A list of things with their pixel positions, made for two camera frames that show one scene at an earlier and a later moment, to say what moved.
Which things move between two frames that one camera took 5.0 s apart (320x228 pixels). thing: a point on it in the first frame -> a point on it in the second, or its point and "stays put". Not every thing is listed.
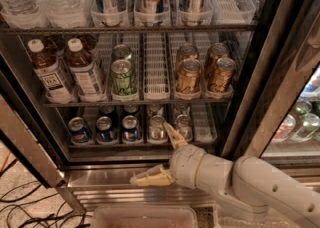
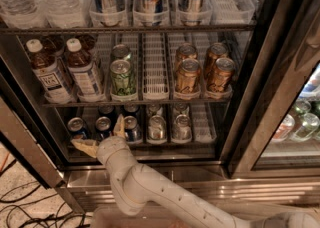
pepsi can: x=79 y=131 stays put
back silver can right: x=182 y=109 stays put
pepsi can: x=104 y=130 stays put
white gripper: x=184 y=164 -> x=109 y=149
